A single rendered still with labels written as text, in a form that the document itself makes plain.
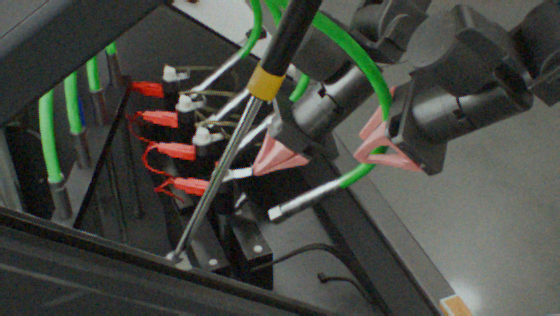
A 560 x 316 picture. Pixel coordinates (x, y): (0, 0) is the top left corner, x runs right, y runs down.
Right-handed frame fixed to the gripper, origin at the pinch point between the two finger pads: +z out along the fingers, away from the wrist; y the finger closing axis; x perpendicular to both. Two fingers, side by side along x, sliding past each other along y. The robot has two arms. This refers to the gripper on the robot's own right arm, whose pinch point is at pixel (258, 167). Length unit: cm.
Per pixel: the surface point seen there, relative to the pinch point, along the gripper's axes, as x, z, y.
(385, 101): 11.4, -21.5, 3.4
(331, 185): 10.7, -9.2, -1.1
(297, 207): 10.5, -4.3, -0.4
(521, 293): -53, 26, -137
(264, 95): 33.1, -25.0, 27.8
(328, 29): 10.1, -23.7, 13.8
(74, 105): -3.1, 6.9, 23.1
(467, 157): -115, 23, -142
